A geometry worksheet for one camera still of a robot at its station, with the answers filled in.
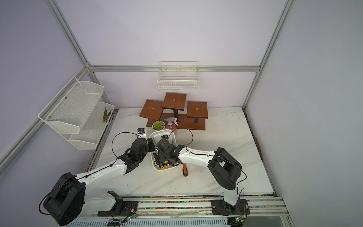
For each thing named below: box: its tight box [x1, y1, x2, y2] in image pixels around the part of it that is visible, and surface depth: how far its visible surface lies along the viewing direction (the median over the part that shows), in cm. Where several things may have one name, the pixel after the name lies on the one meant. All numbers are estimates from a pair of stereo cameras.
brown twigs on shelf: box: [102, 107, 112, 123], surface depth 100 cm
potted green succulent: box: [152, 120, 166, 131], surface depth 100 cm
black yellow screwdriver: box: [153, 152, 158, 166], surface depth 87 cm
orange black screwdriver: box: [182, 163, 188, 177], surface depth 87 cm
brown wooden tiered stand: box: [139, 92, 209, 131], surface depth 101 cm
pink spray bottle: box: [164, 117, 179, 136], surface depth 97 cm
